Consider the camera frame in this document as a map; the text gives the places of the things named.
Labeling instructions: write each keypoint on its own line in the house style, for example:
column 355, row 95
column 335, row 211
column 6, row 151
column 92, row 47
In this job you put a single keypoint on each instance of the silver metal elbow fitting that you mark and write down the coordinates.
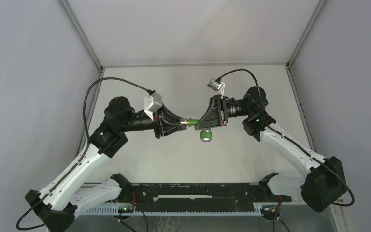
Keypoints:
column 184, row 121

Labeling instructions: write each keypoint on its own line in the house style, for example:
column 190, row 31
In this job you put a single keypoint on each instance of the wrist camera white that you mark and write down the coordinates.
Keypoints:
column 152, row 104
column 217, row 86

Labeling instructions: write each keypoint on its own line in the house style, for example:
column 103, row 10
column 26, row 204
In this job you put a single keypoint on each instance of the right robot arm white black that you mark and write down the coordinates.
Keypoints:
column 323, row 180

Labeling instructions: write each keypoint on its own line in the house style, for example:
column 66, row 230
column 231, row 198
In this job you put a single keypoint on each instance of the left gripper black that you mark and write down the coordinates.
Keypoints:
column 167, row 123

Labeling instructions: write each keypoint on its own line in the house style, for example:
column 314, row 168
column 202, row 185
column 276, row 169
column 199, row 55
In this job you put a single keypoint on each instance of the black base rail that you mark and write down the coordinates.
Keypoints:
column 195, row 196

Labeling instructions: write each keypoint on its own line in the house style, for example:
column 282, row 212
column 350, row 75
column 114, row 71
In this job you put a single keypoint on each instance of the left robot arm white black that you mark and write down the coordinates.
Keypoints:
column 60, row 202

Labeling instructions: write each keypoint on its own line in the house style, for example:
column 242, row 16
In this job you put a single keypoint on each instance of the white slotted cable duct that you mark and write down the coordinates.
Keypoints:
column 115, row 210

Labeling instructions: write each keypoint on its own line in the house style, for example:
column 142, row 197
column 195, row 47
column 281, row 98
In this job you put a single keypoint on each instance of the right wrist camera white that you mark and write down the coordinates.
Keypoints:
column 217, row 86

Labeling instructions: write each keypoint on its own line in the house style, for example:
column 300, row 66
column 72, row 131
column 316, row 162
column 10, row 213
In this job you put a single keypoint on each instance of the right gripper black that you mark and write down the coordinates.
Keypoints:
column 216, row 115

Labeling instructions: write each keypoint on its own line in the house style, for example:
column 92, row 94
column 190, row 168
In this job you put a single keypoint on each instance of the green water faucet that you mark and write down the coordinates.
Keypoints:
column 205, row 133

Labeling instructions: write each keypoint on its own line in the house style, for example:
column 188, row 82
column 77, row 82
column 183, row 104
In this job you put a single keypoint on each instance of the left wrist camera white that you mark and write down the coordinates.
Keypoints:
column 152, row 104

